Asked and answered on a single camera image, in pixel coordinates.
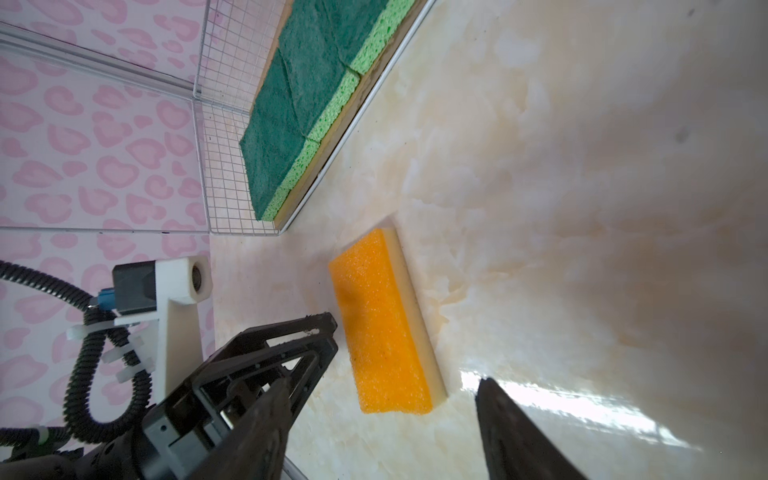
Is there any orange sponge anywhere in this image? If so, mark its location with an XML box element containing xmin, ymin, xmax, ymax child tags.
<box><xmin>329</xmin><ymin>227</ymin><xmax>447</xmax><ymax>415</ymax></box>

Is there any white wire wooden shelf rack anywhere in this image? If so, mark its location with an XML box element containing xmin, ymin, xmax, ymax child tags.
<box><xmin>1</xmin><ymin>1</ymin><xmax>431</xmax><ymax>236</ymax></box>

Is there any green sponge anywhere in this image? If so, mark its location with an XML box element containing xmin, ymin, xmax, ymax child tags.
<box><xmin>240</xmin><ymin>51</ymin><xmax>320</xmax><ymax>221</ymax></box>
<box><xmin>278</xmin><ymin>1</ymin><xmax>359</xmax><ymax>142</ymax></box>
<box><xmin>323</xmin><ymin>0</ymin><xmax>415</xmax><ymax>75</ymax></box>

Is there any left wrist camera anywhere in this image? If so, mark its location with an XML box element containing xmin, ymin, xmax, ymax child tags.
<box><xmin>97</xmin><ymin>256</ymin><xmax>213</xmax><ymax>400</ymax></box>

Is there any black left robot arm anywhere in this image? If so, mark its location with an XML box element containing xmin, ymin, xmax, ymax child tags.
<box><xmin>1</xmin><ymin>256</ymin><xmax>338</xmax><ymax>479</ymax></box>

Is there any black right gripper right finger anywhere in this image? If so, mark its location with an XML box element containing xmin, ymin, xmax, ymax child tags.
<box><xmin>475</xmin><ymin>378</ymin><xmax>585</xmax><ymax>480</ymax></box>

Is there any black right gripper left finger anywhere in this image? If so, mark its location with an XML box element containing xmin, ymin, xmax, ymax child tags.
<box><xmin>188</xmin><ymin>379</ymin><xmax>292</xmax><ymax>479</ymax></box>

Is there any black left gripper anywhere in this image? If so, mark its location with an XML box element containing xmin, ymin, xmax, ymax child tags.
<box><xmin>77</xmin><ymin>312</ymin><xmax>338</xmax><ymax>479</ymax></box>

